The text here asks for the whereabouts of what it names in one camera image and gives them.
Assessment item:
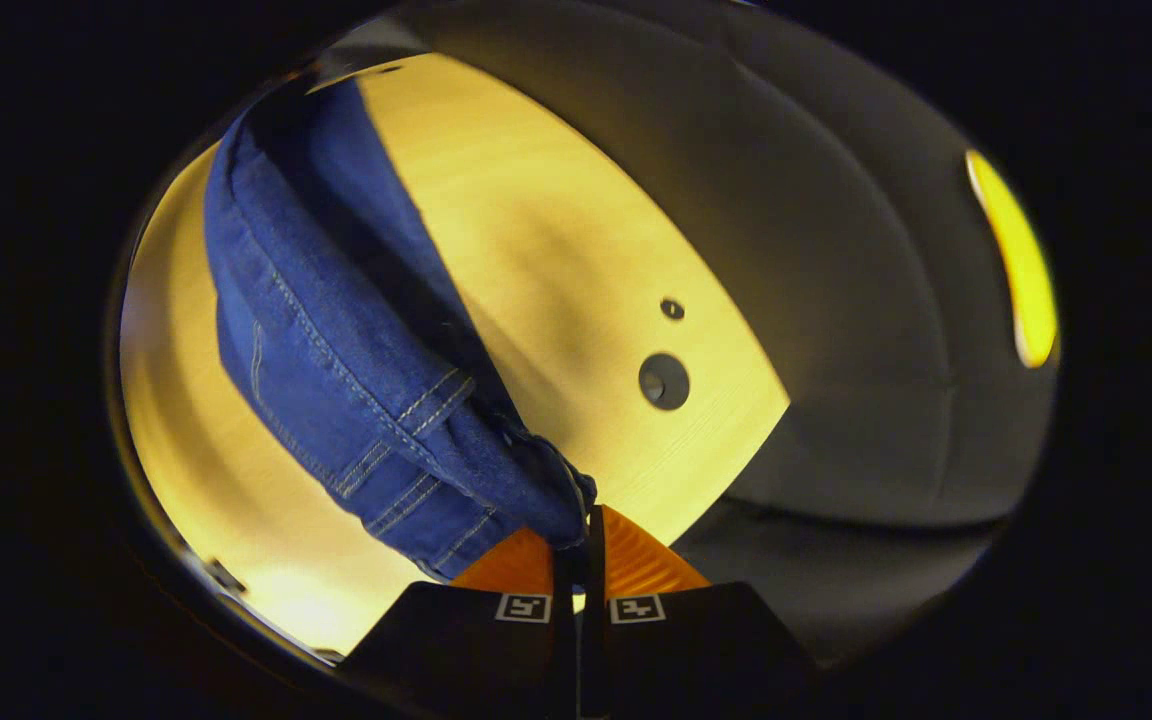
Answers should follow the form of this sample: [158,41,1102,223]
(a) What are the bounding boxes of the blue denim jeans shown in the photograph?
[204,78,599,584]

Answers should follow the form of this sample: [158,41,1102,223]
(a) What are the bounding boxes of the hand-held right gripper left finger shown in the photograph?
[336,520,579,720]

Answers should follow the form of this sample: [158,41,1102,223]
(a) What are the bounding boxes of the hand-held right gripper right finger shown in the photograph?
[578,505,822,720]

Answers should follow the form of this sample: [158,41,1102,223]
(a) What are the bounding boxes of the black backdrop cloth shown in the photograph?
[316,0,1062,666]

